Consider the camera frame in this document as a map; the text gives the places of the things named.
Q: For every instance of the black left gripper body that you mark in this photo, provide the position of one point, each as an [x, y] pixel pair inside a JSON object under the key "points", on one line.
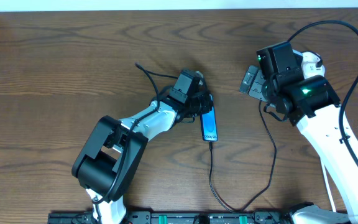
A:
{"points": [[204, 104]]}

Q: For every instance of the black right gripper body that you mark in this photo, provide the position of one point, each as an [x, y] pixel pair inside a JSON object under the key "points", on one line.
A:
{"points": [[257, 86]]}

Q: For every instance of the blue smartphone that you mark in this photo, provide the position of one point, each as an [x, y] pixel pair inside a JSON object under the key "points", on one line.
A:
{"points": [[208, 126]]}

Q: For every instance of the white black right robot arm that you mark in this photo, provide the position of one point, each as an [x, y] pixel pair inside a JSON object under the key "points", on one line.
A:
{"points": [[294, 84]]}

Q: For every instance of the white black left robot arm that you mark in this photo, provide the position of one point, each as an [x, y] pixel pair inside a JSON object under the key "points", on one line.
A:
{"points": [[106, 165]]}

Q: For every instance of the white USB charger adapter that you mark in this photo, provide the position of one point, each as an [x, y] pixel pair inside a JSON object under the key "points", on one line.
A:
{"points": [[312, 65]]}

